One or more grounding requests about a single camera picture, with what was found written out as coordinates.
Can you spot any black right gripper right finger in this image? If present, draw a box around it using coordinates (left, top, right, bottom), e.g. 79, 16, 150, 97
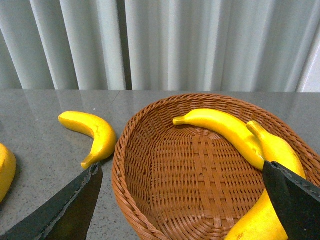
262, 161, 320, 240

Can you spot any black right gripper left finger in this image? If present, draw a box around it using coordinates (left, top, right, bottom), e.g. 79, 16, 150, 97
0, 163, 103, 240

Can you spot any yellow banana front of basket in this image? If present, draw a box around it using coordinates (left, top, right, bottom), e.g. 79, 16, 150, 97
225, 190, 289, 240

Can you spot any short yellow banana in basket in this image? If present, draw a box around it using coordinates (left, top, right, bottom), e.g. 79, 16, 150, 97
246, 120, 307, 180

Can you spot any long yellow banana in basket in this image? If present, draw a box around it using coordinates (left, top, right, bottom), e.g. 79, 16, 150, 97
172, 108, 265, 170

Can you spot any yellow banana at edge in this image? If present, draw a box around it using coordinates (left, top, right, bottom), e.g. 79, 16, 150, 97
0, 143, 17, 202

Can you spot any yellow banana on table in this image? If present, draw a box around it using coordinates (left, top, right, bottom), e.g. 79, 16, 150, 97
58, 111, 117, 170

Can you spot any brown wicker basket right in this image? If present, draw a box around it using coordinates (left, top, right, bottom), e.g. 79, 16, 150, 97
112, 93, 320, 240

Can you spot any pale green curtain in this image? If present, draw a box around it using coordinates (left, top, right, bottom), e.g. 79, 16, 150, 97
0, 0, 320, 93

